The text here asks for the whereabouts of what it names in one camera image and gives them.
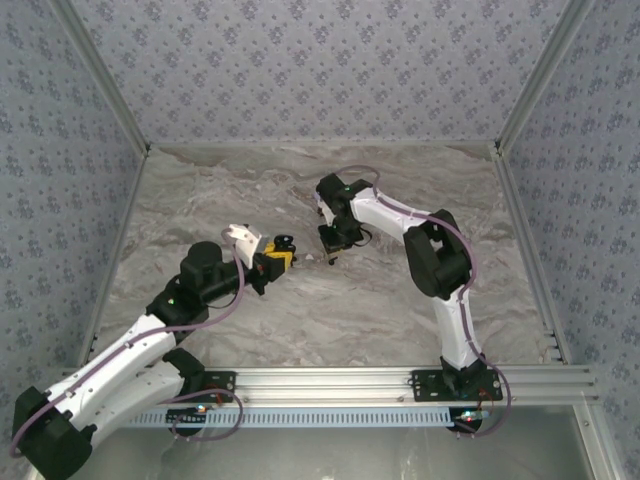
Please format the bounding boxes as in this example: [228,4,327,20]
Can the black control board with LED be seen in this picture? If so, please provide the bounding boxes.
[451,408,485,432]
[166,407,210,427]

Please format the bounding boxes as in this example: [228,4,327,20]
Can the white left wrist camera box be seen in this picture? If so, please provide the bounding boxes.
[220,223,265,269]

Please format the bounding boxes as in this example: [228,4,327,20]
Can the aluminium table side rail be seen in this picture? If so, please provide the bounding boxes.
[77,144,153,369]
[491,142,572,365]

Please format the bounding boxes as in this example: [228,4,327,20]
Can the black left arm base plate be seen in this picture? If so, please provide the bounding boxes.
[197,371,237,404]

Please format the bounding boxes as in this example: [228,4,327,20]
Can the wide aluminium mounting rail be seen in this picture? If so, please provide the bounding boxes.
[56,366,600,406]

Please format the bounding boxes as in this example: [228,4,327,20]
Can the white slotted cable duct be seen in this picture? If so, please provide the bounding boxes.
[119,405,455,429]

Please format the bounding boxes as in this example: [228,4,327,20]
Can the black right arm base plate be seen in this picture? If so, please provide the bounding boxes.
[411,369,504,404]

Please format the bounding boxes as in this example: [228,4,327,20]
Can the aluminium frame post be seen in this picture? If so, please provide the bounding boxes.
[494,0,597,151]
[49,0,152,153]

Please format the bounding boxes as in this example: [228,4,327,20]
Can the aluminium lower frame leg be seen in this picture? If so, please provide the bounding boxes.
[573,403,626,480]

